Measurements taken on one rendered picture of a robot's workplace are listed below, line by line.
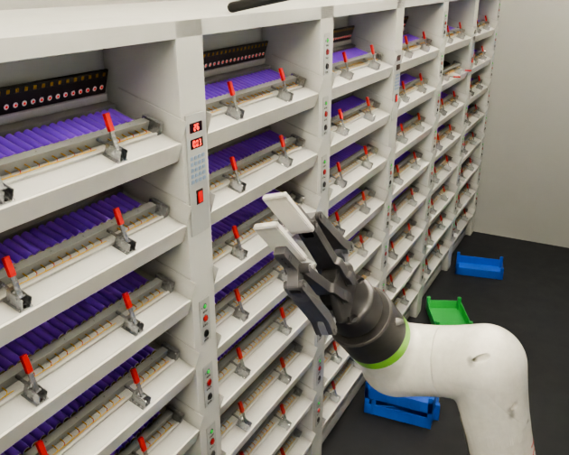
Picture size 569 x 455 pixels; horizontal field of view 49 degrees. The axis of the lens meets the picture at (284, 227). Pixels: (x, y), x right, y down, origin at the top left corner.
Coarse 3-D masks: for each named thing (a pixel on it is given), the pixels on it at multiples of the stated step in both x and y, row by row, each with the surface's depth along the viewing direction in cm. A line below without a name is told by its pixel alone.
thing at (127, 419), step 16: (160, 336) 159; (176, 352) 156; (192, 352) 155; (160, 368) 153; (176, 368) 155; (192, 368) 156; (160, 384) 149; (176, 384) 151; (112, 400) 141; (128, 400) 143; (160, 400) 146; (96, 416) 136; (112, 416) 138; (128, 416) 139; (144, 416) 142; (96, 432) 133; (112, 432) 134; (128, 432) 138; (80, 448) 129; (96, 448) 130; (112, 448) 134
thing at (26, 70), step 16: (0, 16) 139; (16, 16) 139; (32, 16) 139; (48, 16) 139; (64, 16) 139; (80, 16) 139; (96, 16) 139; (112, 16) 139; (224, 32) 178; (240, 32) 185; (256, 32) 192; (208, 48) 172; (0, 64) 116; (16, 64) 119; (32, 64) 122; (48, 64) 125; (64, 64) 129; (80, 64) 133; (96, 64) 137; (0, 80) 116; (16, 80) 119; (32, 80) 123
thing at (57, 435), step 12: (144, 360) 151; (156, 360) 153; (168, 360) 155; (144, 372) 150; (120, 384) 143; (108, 396) 139; (84, 408) 134; (96, 408) 136; (72, 420) 131; (84, 420) 134; (96, 420) 135; (60, 432) 128; (48, 444) 125
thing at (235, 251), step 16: (272, 192) 205; (288, 192) 210; (304, 192) 207; (256, 208) 193; (304, 208) 206; (224, 224) 179; (240, 224) 182; (224, 240) 171; (240, 240) 177; (256, 240) 181; (224, 256) 169; (240, 256) 170; (256, 256) 176; (224, 272) 163; (240, 272) 171
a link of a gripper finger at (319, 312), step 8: (304, 280) 70; (288, 288) 70; (304, 288) 70; (296, 296) 71; (304, 296) 71; (312, 296) 71; (296, 304) 73; (304, 304) 72; (312, 304) 72; (320, 304) 73; (304, 312) 74; (312, 312) 73; (320, 312) 73; (328, 312) 74; (312, 320) 75; (320, 320) 74; (328, 320) 74; (328, 328) 74; (336, 328) 75
